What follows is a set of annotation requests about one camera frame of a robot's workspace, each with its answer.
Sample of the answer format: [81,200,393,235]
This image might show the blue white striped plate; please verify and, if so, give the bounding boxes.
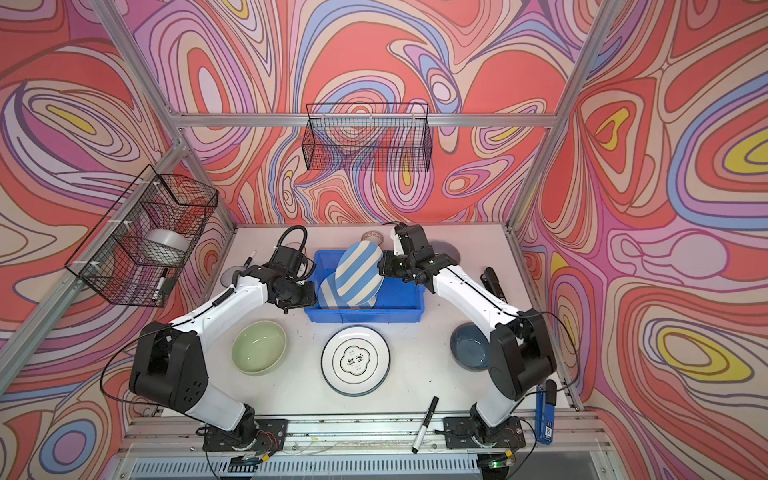
[317,240,384,309]

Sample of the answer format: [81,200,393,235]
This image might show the white plate flower outline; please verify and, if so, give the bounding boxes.
[320,325,391,397]

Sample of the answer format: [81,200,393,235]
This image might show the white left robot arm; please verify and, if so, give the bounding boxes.
[129,246,316,432]

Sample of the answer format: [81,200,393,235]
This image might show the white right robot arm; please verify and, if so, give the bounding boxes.
[378,222,557,434]

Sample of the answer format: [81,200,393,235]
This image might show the blue plastic bin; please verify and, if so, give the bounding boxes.
[304,250,425,324]

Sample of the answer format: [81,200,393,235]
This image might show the grey purple bowl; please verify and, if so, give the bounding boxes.
[431,240,461,265]

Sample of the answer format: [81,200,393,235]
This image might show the small black marker on table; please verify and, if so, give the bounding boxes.
[243,250,256,268]

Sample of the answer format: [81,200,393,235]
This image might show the clear grey plastic cup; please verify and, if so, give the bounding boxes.
[219,265,244,287]

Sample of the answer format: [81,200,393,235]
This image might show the green ceramic bowl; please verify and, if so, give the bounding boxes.
[231,320,287,376]

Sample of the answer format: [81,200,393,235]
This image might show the black stapler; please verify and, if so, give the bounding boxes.
[481,267,506,301]

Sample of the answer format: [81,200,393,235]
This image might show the dark blue ceramic bowl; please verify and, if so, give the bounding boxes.
[449,323,490,372]

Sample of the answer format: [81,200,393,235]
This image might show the marker in left basket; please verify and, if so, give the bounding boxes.
[152,268,169,302]

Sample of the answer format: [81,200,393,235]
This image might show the white tape roll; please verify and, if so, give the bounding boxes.
[140,229,189,267]

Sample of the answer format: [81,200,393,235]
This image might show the blue handheld device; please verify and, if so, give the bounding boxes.
[535,379,558,445]

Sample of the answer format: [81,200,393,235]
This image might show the black wire basket back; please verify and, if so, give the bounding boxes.
[301,101,433,173]

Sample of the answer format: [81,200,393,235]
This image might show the black wire basket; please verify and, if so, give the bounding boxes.
[301,101,433,173]
[65,166,219,308]

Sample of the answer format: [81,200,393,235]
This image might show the black wire basket left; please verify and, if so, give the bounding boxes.
[65,166,219,308]

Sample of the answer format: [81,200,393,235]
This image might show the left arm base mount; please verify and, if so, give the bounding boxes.
[202,418,289,454]

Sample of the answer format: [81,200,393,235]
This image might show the black marker on rail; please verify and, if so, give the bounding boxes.
[411,396,439,454]

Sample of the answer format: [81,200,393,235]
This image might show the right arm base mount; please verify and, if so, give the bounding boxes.
[440,416,526,452]

